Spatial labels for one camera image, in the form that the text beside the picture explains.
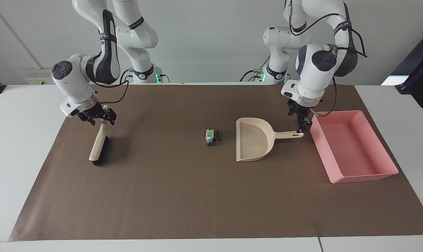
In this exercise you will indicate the white green electronic switch part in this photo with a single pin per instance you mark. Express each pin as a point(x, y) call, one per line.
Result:
point(211, 136)

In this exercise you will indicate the pink plastic bin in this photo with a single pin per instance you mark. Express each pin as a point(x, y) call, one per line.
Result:
point(351, 150)

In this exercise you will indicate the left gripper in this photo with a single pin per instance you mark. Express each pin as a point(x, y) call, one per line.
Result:
point(297, 106)

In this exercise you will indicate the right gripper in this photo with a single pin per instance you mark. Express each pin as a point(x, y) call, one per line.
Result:
point(91, 111)

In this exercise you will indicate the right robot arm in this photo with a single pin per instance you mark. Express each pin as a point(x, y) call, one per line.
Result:
point(71, 80)

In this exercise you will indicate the beige brush with black bristles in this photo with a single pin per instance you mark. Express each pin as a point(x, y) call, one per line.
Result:
point(98, 143)

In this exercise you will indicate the white wall socket strip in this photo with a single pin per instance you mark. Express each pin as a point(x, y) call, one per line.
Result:
point(38, 77)

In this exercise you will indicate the beige plastic dustpan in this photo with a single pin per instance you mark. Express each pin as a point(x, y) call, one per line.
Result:
point(251, 140)

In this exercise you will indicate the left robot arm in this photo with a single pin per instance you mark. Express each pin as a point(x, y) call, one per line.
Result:
point(316, 80)

